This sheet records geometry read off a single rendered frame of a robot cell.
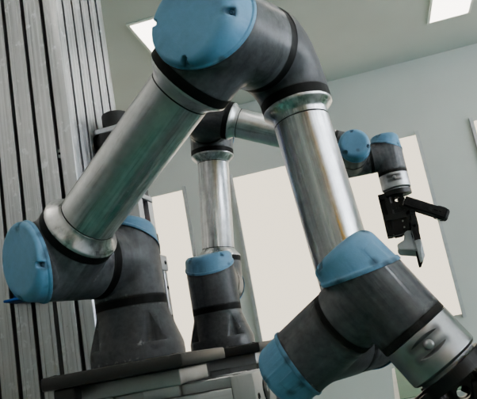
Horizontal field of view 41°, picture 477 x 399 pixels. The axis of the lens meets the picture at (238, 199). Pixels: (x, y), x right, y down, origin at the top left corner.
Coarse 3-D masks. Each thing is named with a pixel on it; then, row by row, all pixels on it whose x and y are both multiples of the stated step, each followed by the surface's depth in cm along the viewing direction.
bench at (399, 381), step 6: (396, 372) 366; (396, 378) 327; (402, 378) 319; (396, 384) 297; (402, 384) 290; (408, 384) 285; (396, 390) 269; (402, 390) 263; (408, 390) 259; (414, 390) 255; (420, 390) 251; (396, 396) 249; (402, 396) 244; (408, 396) 240; (414, 396) 236; (462, 396) 229
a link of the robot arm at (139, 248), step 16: (128, 224) 101; (144, 224) 103; (128, 240) 100; (144, 240) 102; (128, 256) 98; (144, 256) 101; (160, 256) 106; (128, 272) 98; (144, 272) 100; (160, 272) 103; (112, 288) 97; (128, 288) 99; (144, 288) 99; (160, 288) 102
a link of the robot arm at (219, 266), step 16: (208, 256) 148; (224, 256) 150; (192, 272) 149; (208, 272) 147; (224, 272) 148; (192, 288) 149; (208, 288) 146; (224, 288) 147; (192, 304) 149; (208, 304) 146
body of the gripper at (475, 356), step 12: (468, 360) 58; (456, 372) 57; (468, 372) 57; (444, 384) 58; (456, 384) 57; (468, 384) 59; (420, 396) 62; (432, 396) 59; (444, 396) 59; (456, 396) 59; (468, 396) 59
